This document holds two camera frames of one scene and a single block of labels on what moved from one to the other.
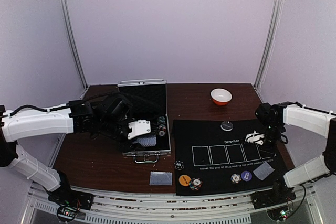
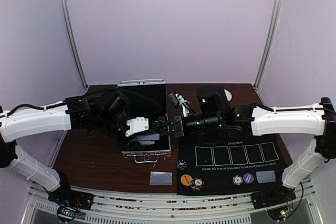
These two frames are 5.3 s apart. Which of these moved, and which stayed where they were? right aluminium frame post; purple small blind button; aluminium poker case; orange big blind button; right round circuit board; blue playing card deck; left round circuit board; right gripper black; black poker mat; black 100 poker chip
Moved: right gripper black; purple small blind button; black 100 poker chip; blue playing card deck
Stayed: right round circuit board; aluminium poker case; black poker mat; left round circuit board; right aluminium frame post; orange big blind button
